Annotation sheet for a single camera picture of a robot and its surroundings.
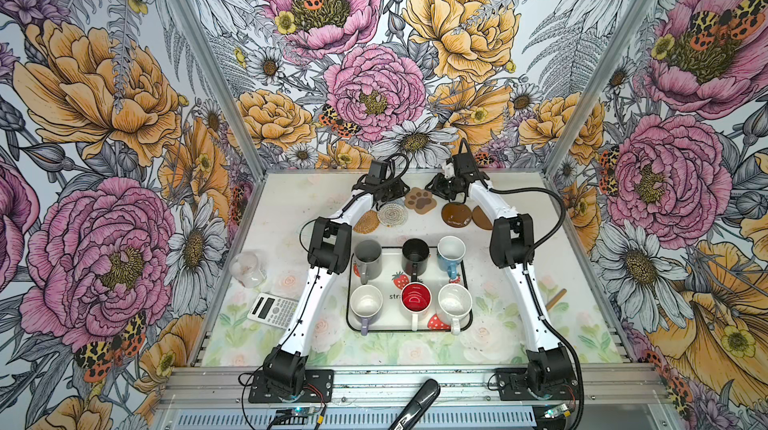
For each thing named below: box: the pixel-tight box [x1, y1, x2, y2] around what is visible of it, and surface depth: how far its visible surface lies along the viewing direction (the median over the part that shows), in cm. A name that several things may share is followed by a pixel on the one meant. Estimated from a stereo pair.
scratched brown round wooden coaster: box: [441, 202, 472, 228], surface depth 110 cm
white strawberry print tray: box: [346, 246, 468, 331], surface depth 91 cm
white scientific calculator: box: [247, 292, 299, 330], surface depth 87 cm
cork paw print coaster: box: [404, 187, 437, 215], surface depth 114 cm
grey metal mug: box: [354, 239, 383, 285], surface depth 89 cm
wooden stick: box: [545, 288, 567, 311], surface depth 91 cm
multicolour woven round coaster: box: [377, 202, 408, 227], surface depth 110 cm
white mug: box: [438, 283, 473, 335], surface depth 83 cm
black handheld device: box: [388, 378, 440, 430], surface depth 69 cm
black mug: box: [402, 238, 430, 283], surface depth 92 cm
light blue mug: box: [437, 235, 467, 280], surface depth 91 cm
